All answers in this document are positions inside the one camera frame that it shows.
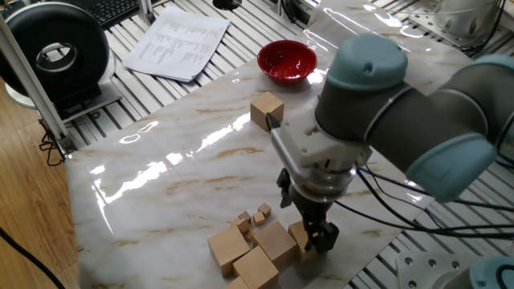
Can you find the white marble pattern board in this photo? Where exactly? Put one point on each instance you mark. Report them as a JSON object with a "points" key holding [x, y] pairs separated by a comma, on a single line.
{"points": [[180, 180]]}

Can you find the aluminium frame post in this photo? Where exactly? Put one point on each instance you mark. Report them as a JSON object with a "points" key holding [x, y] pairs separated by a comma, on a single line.
{"points": [[36, 92]]}

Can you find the white wrist mount housing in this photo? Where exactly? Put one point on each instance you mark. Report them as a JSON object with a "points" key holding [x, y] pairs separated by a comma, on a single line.
{"points": [[305, 144]]}

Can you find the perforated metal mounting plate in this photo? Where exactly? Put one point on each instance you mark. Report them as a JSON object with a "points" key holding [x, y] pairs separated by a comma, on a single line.
{"points": [[425, 18]]}

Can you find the white printed paper stack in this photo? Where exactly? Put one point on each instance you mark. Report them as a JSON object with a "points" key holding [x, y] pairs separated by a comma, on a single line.
{"points": [[172, 48]]}

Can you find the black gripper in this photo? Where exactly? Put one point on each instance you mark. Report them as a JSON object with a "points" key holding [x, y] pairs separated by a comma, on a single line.
{"points": [[313, 208]]}

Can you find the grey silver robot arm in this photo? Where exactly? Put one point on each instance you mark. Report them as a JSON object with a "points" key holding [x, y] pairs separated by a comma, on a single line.
{"points": [[401, 120]]}

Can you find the black computer keyboard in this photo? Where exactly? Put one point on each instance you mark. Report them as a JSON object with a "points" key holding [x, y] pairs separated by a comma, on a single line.
{"points": [[112, 10]]}

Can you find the red glossy bowl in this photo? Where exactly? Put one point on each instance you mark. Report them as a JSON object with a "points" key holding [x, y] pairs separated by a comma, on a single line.
{"points": [[287, 62]]}

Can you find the short metal upright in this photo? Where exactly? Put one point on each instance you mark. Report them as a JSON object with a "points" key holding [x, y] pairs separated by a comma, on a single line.
{"points": [[146, 12]]}

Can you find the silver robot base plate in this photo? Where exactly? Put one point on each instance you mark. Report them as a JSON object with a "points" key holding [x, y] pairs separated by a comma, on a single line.
{"points": [[421, 269]]}

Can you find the small wooden cube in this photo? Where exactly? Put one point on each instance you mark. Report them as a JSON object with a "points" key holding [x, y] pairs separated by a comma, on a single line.
{"points": [[259, 218], [245, 216], [249, 235], [264, 209], [241, 225]]}

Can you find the large wooden cube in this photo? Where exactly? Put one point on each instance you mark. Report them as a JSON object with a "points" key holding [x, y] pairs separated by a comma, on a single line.
{"points": [[275, 243], [237, 283], [227, 249], [255, 267], [263, 106], [297, 234]]}

